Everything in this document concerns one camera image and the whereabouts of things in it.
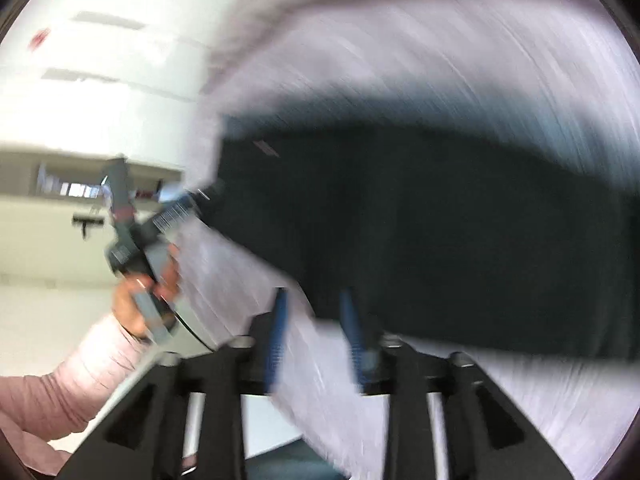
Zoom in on person's left hand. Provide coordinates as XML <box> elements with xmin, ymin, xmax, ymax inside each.
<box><xmin>112</xmin><ymin>244</ymin><xmax>179</xmax><ymax>344</ymax></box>

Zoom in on pink sleeved left forearm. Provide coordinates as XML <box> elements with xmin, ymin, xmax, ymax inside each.
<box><xmin>1</xmin><ymin>314</ymin><xmax>150</xmax><ymax>476</ymax></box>

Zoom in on lavender bed blanket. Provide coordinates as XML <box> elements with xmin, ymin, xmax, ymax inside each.
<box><xmin>180</xmin><ymin>0</ymin><xmax>639</xmax><ymax>479</ymax></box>

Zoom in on dark black pants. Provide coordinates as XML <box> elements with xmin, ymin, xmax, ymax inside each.
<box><xmin>204</xmin><ymin>105</ymin><xmax>639</xmax><ymax>361</ymax></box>

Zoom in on white wardrobe with drawers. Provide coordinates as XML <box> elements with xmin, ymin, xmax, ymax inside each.
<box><xmin>1</xmin><ymin>0</ymin><xmax>233</xmax><ymax>168</ymax></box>

